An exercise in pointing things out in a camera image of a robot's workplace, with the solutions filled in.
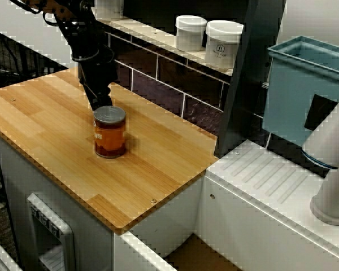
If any grey toy faucet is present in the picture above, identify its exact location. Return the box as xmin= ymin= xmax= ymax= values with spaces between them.
xmin=301 ymin=84 xmax=339 ymax=226

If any black wire mesh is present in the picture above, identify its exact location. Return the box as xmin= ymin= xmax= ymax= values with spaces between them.
xmin=0 ymin=27 xmax=69 ymax=91

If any orange beans can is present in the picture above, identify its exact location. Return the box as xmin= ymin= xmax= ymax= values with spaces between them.
xmin=93 ymin=105 xmax=128 ymax=159

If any black hutch post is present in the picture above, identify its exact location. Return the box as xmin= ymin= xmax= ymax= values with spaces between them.
xmin=214 ymin=0 xmax=288 ymax=159

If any white toy kitchen cabinet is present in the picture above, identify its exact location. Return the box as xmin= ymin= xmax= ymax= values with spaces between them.
xmin=0 ymin=126 xmax=205 ymax=271

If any plain white lidded jar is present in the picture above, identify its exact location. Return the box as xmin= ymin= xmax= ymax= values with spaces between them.
xmin=175 ymin=15 xmax=208 ymax=53

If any white plastic jar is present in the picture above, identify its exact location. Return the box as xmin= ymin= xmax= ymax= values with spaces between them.
xmin=95 ymin=0 xmax=125 ymax=15

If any white jar with printed label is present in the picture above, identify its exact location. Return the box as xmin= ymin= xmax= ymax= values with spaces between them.
xmin=204 ymin=20 xmax=245 ymax=70

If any white toy sink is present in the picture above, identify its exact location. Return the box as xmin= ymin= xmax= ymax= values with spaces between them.
xmin=114 ymin=139 xmax=339 ymax=271

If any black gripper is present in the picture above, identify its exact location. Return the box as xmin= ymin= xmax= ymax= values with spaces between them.
xmin=78 ymin=56 xmax=119 ymax=112

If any teal plastic bin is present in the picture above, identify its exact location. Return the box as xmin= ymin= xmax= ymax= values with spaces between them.
xmin=262 ymin=35 xmax=339 ymax=173

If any white hutch shelf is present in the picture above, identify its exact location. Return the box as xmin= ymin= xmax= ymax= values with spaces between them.
xmin=95 ymin=7 xmax=236 ymax=77

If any black square sticker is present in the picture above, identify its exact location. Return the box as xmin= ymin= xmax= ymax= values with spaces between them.
xmin=304 ymin=94 xmax=339 ymax=132

